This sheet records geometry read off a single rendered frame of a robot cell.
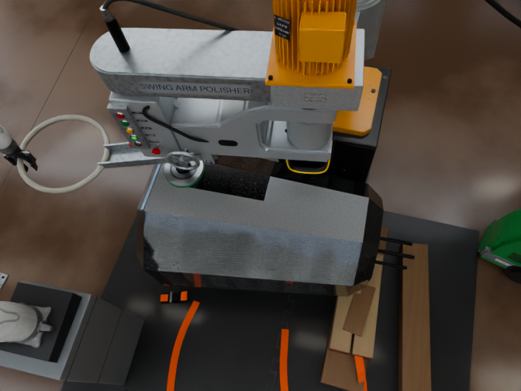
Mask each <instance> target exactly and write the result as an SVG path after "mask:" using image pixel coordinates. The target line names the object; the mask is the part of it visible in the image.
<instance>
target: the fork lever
mask: <svg viewBox="0 0 521 391"><path fill-rule="evenodd" d="M103 147H104V148H108V149H110V155H109V159H108V161H105V162H98V165H101V166H103V167H104V168H121V167H131V166H140V165H150V164H168V162H167V158H165V157H146V156H144V155H143V153H142V152H141V150H140V149H139V148H132V147H130V146H129V142H125V143H117V144H104V146H103ZM193 155H195V156H196V157H197V158H198V159H199V160H200V161H204V160H203V158H202V155H201V154H193ZM205 163H206V164H207V165H211V164H212V162H211V161H205Z"/></svg>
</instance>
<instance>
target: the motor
mask: <svg viewBox="0 0 521 391"><path fill-rule="evenodd" d="M272 2H273V13H274V29H273V35H272V40H271V50H270V55H269V61H268V66H267V75H266V81H265V85H277V86H295V87H313V88H348V89H354V79H355V57H356V35H357V22H355V21H354V17H355V12H356V7H357V0H272Z"/></svg>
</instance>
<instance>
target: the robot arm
mask: <svg viewBox="0 0 521 391"><path fill-rule="evenodd" d="M0 152H1V153H3V158H4V159H6V160H7V161H9V162H10V163H11V164H13V165H14V166H16V165H17V158H21V159H23V160H25V161H27V162H29V163H30V166H31V167H32V168H34V169H35V170H36V171H37V168H38V166H37V165H36V159H35V157H34V156H33V155H31V153H30V152H29V151H23V150H21V149H20V147H19V146H18V145H17V143H16V141H15V140H14V139H13V138H12V137H11V136H10V134H9V132H8V130H7V129H6V128H5V127H4V126H2V125H1V124H0ZM52 311H53V309H52V307H39V306H30V305H26V304H25V303H13V302H7V301H0V342H6V343H12V342H15V343H20V344H27V345H31V346H33V347H35V348H39V347H40V346H41V344H42V338H43V334H44V331H52V330H53V326H51V325H49V324H47V322H48V319H49V317H50V315H51V313H52Z"/></svg>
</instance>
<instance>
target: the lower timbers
mask: <svg viewBox="0 0 521 391"><path fill-rule="evenodd" d="M381 237H388V227H385V226H381ZM399 253H403V254H410V255H414V256H415V257H414V259H410V258H403V257H399V264H400V265H404V266H407V269H406V270H405V269H401V268H400V269H399V391H431V362H430V298H429V265H428V245H427V244H414V243H412V246H409V245H404V244H401V246H400V247H399ZM336 300H337V297H336ZM335 309H336V304H335V308H334V313H335ZM334 313H333V318H334ZM332 326H333V320H332V324H331V328H330V335H329V340H328V344H327V348H326V355H325V359H324V363H323V371H322V375H321V379H320V382H321V383H323V384H327V385H329V386H334V387H336V388H340V389H345V390H347V391H364V382H361V383H359V382H358V377H357V367H356V362H355V357H354V356H351V355H350V353H351V346H352V340H353V334H352V339H351V344H350V353H349V354H348V355H345V354H341V353H338V352H335V351H330V350H329V344H330V336H331V331H332Z"/></svg>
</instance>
